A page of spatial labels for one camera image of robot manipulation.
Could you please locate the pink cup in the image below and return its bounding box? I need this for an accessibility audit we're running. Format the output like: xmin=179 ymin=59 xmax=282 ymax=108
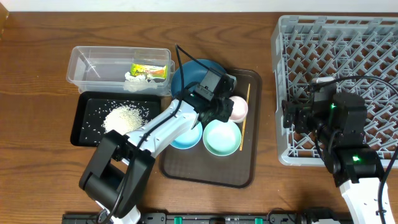
xmin=229 ymin=96 xmax=248 ymax=123

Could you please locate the light blue bowl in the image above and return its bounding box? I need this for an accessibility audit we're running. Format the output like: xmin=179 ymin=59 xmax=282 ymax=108
xmin=170 ymin=123 xmax=203 ymax=149

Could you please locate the grey dishwasher rack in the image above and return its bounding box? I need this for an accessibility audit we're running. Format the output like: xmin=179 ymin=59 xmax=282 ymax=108
xmin=271 ymin=16 xmax=397 ymax=166

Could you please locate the white tissue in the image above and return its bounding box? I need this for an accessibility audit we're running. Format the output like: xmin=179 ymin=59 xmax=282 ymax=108
xmin=123 ymin=72 xmax=156 ymax=92

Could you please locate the yellow snack wrapper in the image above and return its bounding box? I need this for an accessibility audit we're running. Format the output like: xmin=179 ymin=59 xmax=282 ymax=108
xmin=130 ymin=63 xmax=167 ymax=79

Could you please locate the clear plastic bin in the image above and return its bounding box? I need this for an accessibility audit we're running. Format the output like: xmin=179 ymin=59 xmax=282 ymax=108
xmin=66 ymin=46 xmax=175 ymax=96

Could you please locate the wooden chopstick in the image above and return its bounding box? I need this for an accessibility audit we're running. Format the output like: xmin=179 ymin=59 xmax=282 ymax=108
xmin=239 ymin=83 xmax=251 ymax=151

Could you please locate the mint green bowl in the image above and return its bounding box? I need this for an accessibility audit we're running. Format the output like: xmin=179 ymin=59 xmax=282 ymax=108
xmin=203 ymin=120 xmax=242 ymax=157

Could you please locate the brown serving tray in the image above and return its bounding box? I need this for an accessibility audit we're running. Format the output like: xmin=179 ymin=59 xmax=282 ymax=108
xmin=159 ymin=69 xmax=262 ymax=189

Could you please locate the rice pile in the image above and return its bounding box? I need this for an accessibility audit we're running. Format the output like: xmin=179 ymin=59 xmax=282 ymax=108
xmin=81 ymin=99 xmax=150 ymax=141

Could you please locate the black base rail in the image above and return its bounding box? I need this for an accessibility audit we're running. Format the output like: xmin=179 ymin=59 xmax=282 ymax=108
xmin=62 ymin=212 xmax=352 ymax=224

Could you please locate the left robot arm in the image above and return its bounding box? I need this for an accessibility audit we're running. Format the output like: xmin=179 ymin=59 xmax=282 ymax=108
xmin=79 ymin=74 xmax=236 ymax=223

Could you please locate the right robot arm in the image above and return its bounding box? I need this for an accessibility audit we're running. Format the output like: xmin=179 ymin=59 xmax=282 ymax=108
xmin=282 ymin=92 xmax=395 ymax=223

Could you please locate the black tray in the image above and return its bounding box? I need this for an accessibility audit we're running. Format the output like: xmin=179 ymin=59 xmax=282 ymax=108
xmin=70 ymin=91 xmax=161 ymax=147

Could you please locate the dark blue plate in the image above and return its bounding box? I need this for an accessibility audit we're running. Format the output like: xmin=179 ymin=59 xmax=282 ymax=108
xmin=170 ymin=59 xmax=226 ymax=97

